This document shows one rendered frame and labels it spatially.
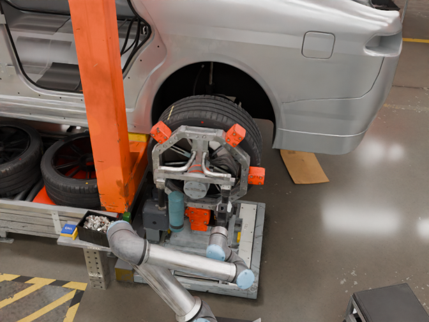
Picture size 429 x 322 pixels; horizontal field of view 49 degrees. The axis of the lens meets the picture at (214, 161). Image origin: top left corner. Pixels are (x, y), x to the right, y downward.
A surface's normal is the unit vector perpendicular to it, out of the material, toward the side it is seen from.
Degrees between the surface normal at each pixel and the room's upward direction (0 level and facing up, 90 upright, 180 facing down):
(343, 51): 90
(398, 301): 0
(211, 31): 90
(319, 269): 0
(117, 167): 90
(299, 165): 1
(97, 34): 90
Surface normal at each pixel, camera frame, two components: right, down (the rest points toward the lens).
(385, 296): 0.03, -0.79
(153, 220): -0.15, 0.61
